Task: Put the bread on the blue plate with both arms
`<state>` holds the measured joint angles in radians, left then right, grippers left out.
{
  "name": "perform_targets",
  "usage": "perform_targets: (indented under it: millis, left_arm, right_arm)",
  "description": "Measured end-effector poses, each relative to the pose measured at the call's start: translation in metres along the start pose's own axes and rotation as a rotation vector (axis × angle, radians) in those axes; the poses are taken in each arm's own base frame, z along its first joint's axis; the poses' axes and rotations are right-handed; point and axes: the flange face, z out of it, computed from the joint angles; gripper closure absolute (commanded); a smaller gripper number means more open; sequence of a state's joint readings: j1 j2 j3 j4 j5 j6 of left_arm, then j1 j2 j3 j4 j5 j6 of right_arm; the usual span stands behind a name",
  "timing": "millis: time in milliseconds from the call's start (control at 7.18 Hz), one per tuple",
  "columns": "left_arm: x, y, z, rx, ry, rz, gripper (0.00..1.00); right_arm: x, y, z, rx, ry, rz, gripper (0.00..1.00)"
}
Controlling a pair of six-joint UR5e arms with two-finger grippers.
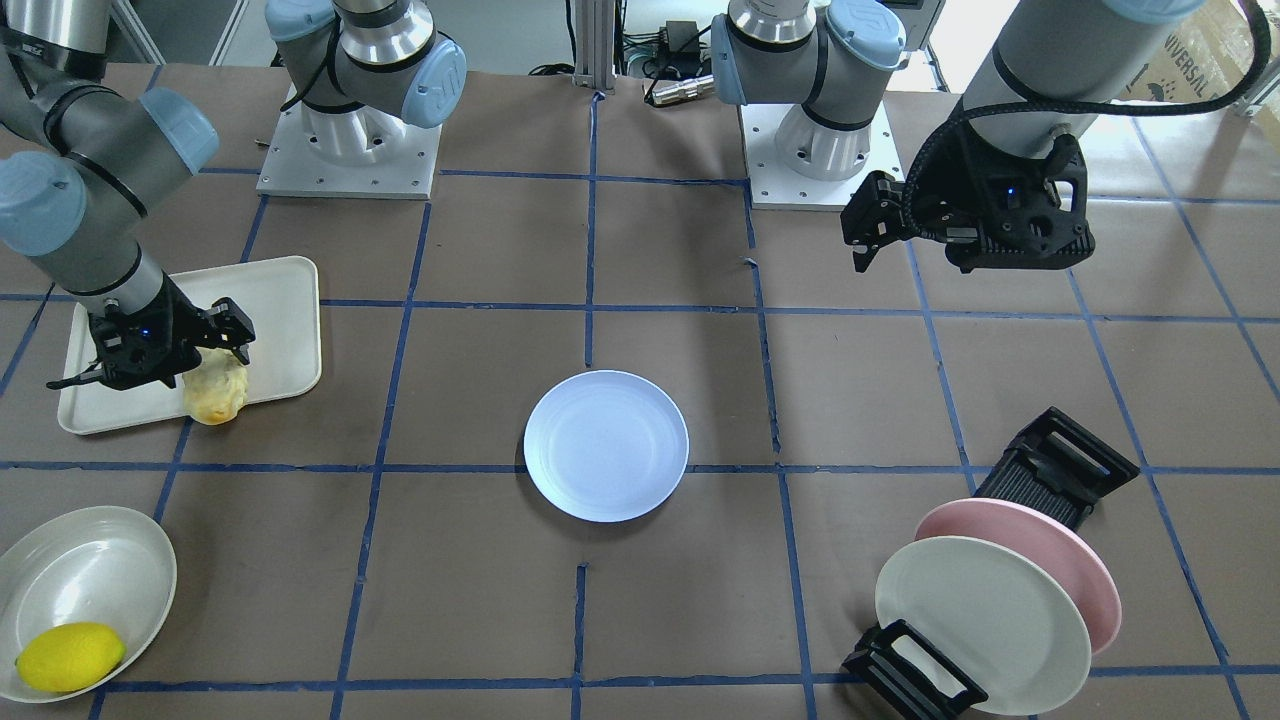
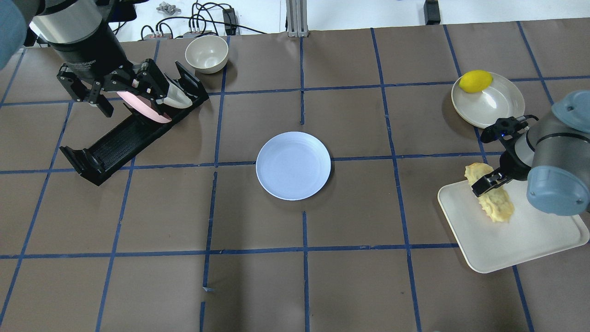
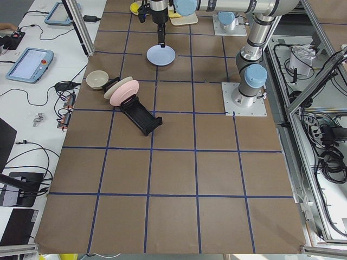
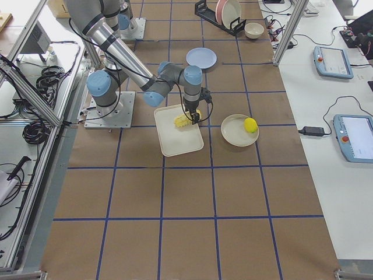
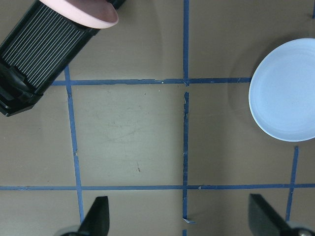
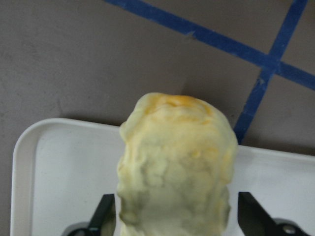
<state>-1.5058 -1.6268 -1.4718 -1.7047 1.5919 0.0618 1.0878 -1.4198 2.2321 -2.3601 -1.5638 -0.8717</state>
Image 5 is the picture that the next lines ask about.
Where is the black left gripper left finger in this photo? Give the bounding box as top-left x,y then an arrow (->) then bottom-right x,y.
55,196 -> 110,236

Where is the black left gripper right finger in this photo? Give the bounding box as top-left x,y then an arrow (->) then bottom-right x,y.
248,193 -> 315,236

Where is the blue round plate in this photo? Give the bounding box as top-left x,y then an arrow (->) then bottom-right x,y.
249,38 -> 315,142

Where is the pink round plate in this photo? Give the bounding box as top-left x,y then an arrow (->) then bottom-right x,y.
41,0 -> 119,29

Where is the black dish rack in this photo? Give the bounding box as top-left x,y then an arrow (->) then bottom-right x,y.
0,0 -> 123,117

